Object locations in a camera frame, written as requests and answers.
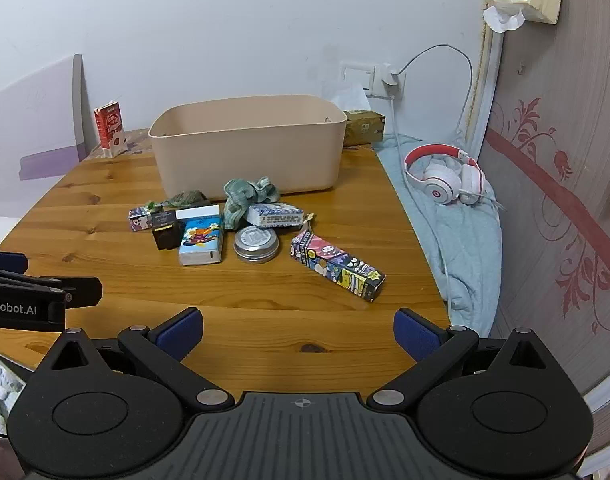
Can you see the white charger plug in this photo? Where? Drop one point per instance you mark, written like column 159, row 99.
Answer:
column 390, row 76

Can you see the light blue blanket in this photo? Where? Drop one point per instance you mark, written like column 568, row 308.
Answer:
column 465, row 250

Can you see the long colourful cartoon box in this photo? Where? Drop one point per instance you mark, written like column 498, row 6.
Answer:
column 337, row 266

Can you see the white door frame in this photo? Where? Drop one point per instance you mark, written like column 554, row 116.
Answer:
column 487, row 80

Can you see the floral patterned cloth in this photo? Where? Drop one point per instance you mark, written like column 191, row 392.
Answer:
column 135, row 141

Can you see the red milk carton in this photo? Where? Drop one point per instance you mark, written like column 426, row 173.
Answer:
column 110, row 130

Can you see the plain white box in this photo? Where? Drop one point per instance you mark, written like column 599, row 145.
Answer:
column 197, row 211

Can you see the small black box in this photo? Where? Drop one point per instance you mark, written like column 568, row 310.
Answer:
column 166, row 235

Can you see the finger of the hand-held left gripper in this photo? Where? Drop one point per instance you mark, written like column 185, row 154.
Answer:
column 5, row 261
column 85, row 292

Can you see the white wall socket plate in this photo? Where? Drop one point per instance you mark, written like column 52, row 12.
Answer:
column 401, row 91

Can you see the gold tissue box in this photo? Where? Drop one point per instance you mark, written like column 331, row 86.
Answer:
column 362, row 127

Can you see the blue white patterned packet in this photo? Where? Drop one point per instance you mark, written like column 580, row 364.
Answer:
column 275, row 216

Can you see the small white cartoon box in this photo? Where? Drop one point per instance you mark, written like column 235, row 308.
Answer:
column 141, row 220

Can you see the blue cartoon tissue pack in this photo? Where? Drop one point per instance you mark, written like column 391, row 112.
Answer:
column 200, row 242

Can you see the white and red headphones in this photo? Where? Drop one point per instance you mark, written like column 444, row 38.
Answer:
column 442, row 182

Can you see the green striped cloth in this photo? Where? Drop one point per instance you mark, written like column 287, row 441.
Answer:
column 235, row 205

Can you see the round metal tin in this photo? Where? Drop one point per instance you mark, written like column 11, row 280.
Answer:
column 256, row 245

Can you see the dark green scrunchie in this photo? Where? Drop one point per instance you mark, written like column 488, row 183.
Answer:
column 187, row 197

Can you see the lilac wooden panel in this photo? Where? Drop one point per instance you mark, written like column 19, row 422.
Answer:
column 30, row 120

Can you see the beige plastic storage bin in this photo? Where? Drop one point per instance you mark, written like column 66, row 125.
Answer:
column 245, row 160

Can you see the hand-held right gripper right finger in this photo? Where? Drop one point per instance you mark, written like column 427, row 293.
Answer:
column 415, row 332

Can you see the white patterned cloth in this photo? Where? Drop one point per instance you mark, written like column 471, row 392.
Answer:
column 2, row 380

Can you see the white wall switch plate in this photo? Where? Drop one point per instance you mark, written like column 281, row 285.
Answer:
column 357, row 80

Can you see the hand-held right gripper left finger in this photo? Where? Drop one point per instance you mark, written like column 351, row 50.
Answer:
column 182, row 332

